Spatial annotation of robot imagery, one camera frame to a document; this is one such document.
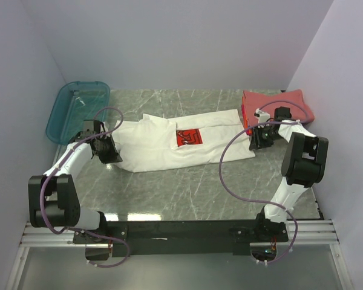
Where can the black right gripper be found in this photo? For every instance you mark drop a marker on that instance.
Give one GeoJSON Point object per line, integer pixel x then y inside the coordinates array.
{"type": "Point", "coordinates": [256, 141]}

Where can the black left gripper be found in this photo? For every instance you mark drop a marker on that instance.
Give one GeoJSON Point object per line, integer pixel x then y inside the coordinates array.
{"type": "Point", "coordinates": [114, 156]}

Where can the white t shirt red print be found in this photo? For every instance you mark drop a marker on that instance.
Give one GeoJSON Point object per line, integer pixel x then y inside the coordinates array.
{"type": "Point", "coordinates": [155, 143]}

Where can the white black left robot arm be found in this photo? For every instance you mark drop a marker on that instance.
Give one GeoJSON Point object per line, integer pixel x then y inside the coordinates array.
{"type": "Point", "coordinates": [52, 197]}

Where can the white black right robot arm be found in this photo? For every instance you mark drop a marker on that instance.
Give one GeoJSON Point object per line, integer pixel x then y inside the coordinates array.
{"type": "Point", "coordinates": [303, 165]}

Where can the teal plastic bin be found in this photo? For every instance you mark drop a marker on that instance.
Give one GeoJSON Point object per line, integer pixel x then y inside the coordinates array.
{"type": "Point", "coordinates": [75, 103]}

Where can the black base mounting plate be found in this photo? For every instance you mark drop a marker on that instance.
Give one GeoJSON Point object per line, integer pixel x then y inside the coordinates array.
{"type": "Point", "coordinates": [184, 237]}

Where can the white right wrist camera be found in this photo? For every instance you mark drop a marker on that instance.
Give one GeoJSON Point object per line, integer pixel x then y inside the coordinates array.
{"type": "Point", "coordinates": [261, 116]}

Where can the aluminium rail frame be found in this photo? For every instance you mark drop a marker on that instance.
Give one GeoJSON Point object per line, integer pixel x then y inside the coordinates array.
{"type": "Point", "coordinates": [317, 232]}

